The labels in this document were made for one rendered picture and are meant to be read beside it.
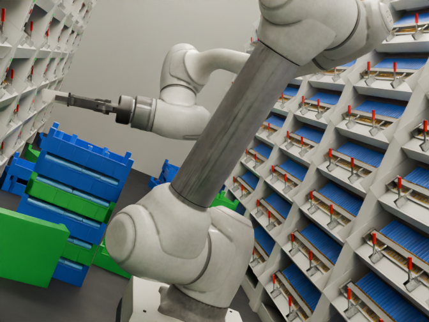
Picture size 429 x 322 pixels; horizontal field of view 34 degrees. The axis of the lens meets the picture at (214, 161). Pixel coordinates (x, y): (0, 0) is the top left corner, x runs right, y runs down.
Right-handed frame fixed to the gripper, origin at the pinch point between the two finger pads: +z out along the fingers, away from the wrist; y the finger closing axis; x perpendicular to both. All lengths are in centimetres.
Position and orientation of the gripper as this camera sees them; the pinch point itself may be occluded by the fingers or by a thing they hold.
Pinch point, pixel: (55, 96)
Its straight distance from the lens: 189.4
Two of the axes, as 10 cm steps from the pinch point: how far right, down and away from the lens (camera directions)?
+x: 2.0, -9.7, -1.1
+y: -1.4, -1.4, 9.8
